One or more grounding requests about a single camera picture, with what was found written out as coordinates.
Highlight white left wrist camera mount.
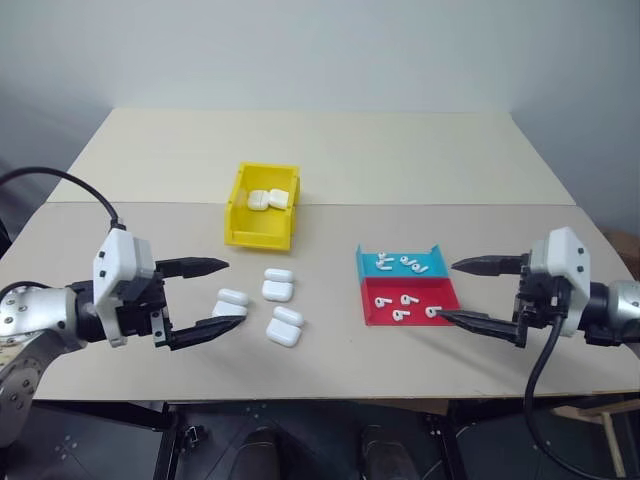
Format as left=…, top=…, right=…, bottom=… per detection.
left=91, top=228, right=157, bottom=348

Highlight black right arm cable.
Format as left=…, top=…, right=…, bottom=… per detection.
left=521, top=305, right=610, bottom=480

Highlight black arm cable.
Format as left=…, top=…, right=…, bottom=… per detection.
left=521, top=305, right=610, bottom=480
left=0, top=167, right=128, bottom=233

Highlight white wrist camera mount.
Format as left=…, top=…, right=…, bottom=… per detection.
left=91, top=228, right=157, bottom=348
left=528, top=226, right=593, bottom=339

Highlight light wooden frame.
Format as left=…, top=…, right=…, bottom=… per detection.
left=549, top=397, right=640, bottom=480

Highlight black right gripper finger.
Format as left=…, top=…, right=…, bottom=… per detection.
left=439, top=309, right=527, bottom=349
left=450, top=254, right=527, bottom=278

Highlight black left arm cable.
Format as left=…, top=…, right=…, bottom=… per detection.
left=0, top=167, right=128, bottom=233

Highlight yellow plastic bin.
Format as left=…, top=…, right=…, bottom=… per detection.
left=223, top=160, right=302, bottom=251

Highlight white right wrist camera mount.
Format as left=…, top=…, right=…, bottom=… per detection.
left=528, top=226, right=593, bottom=339

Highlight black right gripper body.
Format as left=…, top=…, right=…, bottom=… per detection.
left=513, top=252, right=569, bottom=347

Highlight brown wooden board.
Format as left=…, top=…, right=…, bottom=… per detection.
left=598, top=225, right=640, bottom=282

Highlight red plastic tray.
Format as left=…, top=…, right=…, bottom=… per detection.
left=359, top=275, right=462, bottom=328

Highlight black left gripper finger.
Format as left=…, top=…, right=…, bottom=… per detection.
left=156, top=256, right=231, bottom=280
left=167, top=315, right=247, bottom=353

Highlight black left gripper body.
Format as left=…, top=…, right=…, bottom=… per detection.
left=115, top=272, right=174, bottom=347

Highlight teal plastic tray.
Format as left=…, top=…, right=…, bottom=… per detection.
left=354, top=241, right=453, bottom=280

